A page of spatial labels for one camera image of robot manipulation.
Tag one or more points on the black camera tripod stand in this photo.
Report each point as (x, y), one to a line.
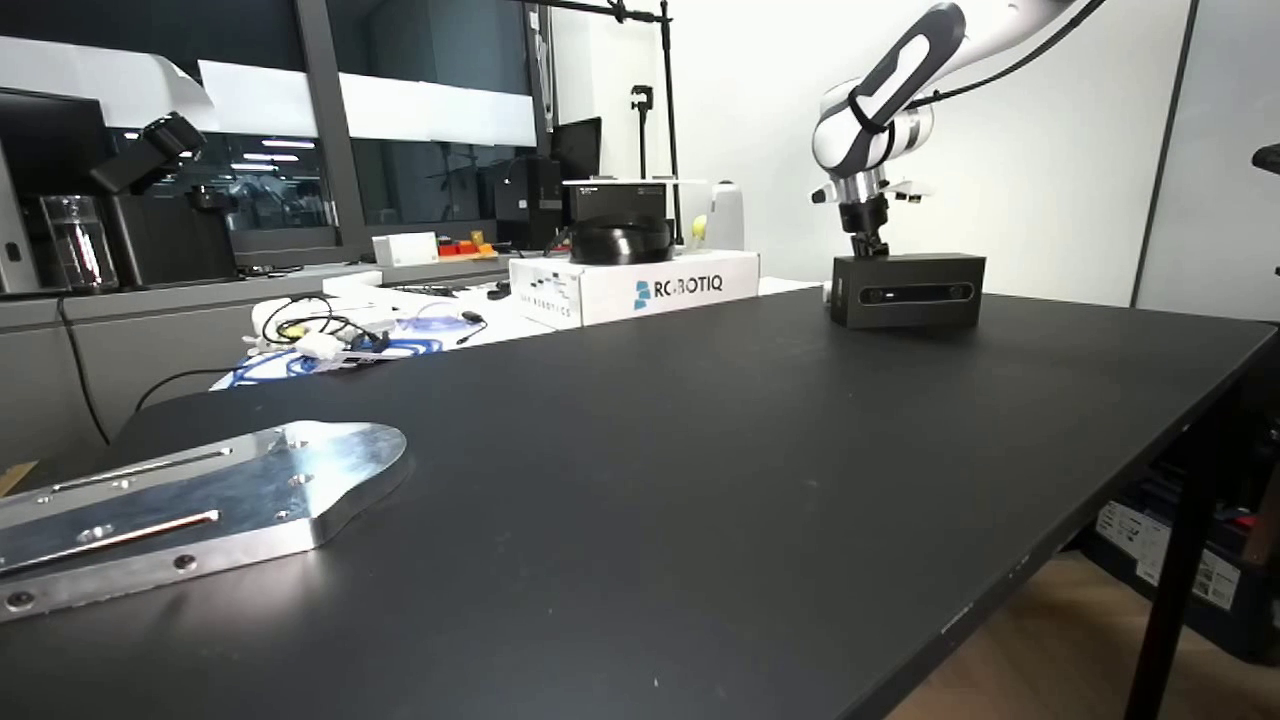
(643, 101)

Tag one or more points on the black ZED box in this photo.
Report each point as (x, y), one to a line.
(906, 290)

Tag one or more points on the black device on box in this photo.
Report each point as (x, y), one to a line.
(619, 222)

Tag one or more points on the white Robotiq box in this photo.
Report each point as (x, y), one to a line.
(568, 292)

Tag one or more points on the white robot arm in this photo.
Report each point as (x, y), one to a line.
(885, 111)

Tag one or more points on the silver metal mounting plate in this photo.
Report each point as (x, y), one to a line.
(190, 512)

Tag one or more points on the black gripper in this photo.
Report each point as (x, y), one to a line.
(860, 222)

